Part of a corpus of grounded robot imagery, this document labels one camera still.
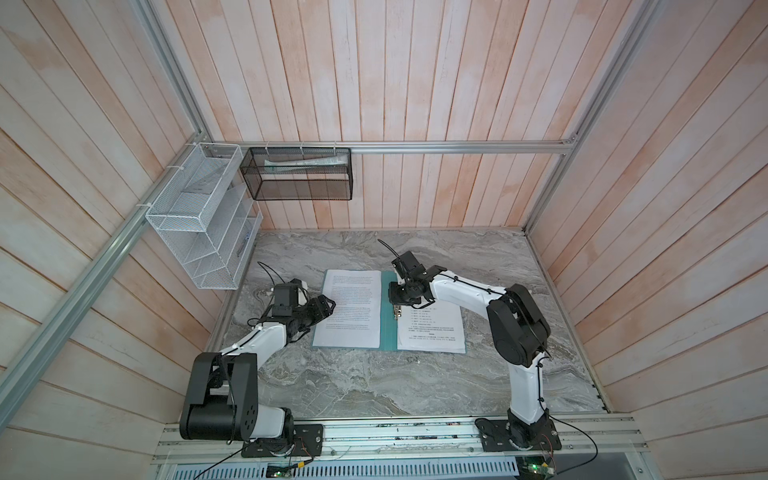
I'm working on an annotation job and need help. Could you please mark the printed paper sheet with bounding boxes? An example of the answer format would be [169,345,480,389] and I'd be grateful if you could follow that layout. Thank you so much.
[397,301,466,354]
[312,270,382,349]

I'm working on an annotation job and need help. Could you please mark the green file folder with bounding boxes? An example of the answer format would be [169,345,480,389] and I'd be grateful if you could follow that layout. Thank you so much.
[379,271,401,351]

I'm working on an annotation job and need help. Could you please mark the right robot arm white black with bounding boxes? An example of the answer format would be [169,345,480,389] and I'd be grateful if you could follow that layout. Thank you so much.
[388,251,551,450]

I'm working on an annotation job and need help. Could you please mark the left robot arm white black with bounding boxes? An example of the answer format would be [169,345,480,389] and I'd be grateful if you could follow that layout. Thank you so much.
[179,279,336,455]

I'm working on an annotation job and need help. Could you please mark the papers in black basket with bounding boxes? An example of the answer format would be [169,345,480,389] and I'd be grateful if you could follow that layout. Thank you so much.
[262,155,350,174]

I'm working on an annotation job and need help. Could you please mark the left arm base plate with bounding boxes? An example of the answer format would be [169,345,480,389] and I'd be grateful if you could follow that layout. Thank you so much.
[241,424,324,459]

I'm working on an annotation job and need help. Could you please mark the white wire mesh rack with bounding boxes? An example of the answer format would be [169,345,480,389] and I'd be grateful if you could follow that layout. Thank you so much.
[146,143,263,290]

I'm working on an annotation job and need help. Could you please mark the black mesh wall basket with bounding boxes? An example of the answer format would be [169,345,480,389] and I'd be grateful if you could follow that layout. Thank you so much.
[240,146,354,202]

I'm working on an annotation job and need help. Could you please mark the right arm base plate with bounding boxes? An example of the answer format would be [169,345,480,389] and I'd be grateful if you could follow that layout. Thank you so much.
[475,415,562,452]

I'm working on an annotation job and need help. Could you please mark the aluminium mounting rail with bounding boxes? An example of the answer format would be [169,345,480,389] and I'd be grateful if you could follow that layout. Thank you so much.
[152,414,650,464]

